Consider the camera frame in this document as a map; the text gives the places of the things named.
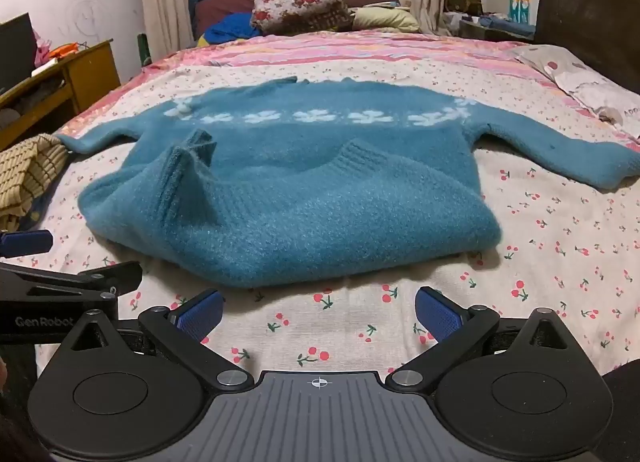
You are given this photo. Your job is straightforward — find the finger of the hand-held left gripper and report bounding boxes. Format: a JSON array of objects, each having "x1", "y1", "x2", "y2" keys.
[
  {"x1": 0, "y1": 261, "x2": 144, "y2": 304},
  {"x1": 0, "y1": 229, "x2": 54, "y2": 259}
]

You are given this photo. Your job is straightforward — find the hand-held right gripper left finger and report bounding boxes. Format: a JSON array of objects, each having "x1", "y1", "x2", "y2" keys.
[{"x1": 57, "y1": 288, "x2": 257, "y2": 392}]

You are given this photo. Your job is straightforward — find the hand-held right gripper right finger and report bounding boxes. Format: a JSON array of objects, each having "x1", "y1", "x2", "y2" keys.
[{"x1": 384, "y1": 286, "x2": 577, "y2": 392}]

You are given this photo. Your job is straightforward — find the teal knitted sweater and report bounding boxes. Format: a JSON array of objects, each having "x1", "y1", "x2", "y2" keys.
[{"x1": 54, "y1": 76, "x2": 640, "y2": 289}]

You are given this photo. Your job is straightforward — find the beige striped knitted cloth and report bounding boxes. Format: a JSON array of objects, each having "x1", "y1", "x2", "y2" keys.
[{"x1": 0, "y1": 134, "x2": 71, "y2": 233}]

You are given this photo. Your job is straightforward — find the cherry print bed sheet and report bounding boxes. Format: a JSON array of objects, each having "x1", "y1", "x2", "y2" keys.
[{"x1": 30, "y1": 59, "x2": 640, "y2": 388}]

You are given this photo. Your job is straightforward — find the white flat box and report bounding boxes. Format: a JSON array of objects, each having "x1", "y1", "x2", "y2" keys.
[{"x1": 31, "y1": 59, "x2": 66, "y2": 78}]

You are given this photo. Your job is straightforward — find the yellow wooden desk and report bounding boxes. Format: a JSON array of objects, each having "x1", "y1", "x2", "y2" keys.
[{"x1": 0, "y1": 39, "x2": 121, "y2": 150}]

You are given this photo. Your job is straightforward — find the black monitor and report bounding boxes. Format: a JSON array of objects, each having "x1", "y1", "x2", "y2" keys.
[{"x1": 0, "y1": 12, "x2": 38, "y2": 95}]

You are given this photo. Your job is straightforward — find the pink cloth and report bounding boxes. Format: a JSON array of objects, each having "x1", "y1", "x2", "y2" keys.
[{"x1": 32, "y1": 29, "x2": 53, "y2": 68}]

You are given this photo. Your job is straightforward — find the white printed pillow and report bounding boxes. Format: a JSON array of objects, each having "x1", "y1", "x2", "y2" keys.
[{"x1": 510, "y1": 44, "x2": 640, "y2": 145}]

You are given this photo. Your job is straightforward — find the pink striped blanket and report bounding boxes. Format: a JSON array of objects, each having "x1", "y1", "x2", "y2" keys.
[{"x1": 55, "y1": 29, "x2": 640, "y2": 153}]

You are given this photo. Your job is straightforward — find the dark bedside table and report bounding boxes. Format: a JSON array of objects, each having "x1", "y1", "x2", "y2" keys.
[{"x1": 457, "y1": 17, "x2": 536, "y2": 44}]

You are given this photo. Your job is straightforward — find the folded blue cloth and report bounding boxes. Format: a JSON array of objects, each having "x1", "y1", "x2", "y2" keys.
[{"x1": 477, "y1": 14, "x2": 536, "y2": 37}]

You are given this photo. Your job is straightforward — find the pale yellow pillow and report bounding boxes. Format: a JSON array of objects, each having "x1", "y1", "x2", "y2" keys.
[{"x1": 350, "y1": 6, "x2": 421, "y2": 34}]

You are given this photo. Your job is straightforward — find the dark wooden headboard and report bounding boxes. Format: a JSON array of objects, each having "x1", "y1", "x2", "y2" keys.
[{"x1": 532, "y1": 0, "x2": 640, "y2": 108}]

